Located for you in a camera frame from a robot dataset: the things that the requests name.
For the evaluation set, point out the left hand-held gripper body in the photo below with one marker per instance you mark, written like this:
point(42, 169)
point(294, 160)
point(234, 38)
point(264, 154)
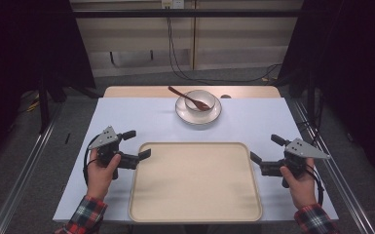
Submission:
point(106, 138)

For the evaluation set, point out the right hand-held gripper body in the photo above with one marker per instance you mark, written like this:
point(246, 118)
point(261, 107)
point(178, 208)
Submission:
point(300, 148)

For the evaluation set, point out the white saucer plate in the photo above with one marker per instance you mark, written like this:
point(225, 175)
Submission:
point(191, 118)

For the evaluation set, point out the beige plastic tray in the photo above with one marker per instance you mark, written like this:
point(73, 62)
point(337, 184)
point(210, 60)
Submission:
point(194, 185)

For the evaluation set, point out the brown wooden spoon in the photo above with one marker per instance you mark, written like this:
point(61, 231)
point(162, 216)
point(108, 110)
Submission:
point(188, 98)

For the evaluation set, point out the white bowl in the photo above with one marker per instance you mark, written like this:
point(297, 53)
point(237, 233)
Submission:
point(207, 97)

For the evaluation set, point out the person's left hand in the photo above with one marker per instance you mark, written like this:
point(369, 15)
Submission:
point(100, 177)

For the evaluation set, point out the person's right hand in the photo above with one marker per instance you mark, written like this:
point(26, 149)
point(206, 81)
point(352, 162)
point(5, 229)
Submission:
point(300, 188)

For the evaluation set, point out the white table mat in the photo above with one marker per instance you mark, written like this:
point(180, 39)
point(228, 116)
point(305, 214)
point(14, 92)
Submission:
point(142, 117)

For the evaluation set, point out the wooden table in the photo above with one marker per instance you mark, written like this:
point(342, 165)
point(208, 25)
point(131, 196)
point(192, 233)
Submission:
point(136, 91)

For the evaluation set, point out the black metal stand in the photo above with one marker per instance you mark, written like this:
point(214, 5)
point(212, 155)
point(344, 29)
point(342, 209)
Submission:
point(44, 107)

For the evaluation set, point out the black curtain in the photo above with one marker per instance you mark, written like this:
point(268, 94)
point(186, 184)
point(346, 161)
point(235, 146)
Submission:
point(26, 45)
point(354, 65)

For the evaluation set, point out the metal floor rail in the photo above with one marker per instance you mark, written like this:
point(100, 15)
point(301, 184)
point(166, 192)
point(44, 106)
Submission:
point(26, 162)
point(341, 182)

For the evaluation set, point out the white wall socket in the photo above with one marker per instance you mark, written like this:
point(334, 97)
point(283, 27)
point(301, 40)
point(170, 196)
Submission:
point(172, 3)

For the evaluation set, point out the black horizontal frame bar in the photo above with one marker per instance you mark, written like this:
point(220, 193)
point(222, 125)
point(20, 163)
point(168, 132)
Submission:
point(207, 13)

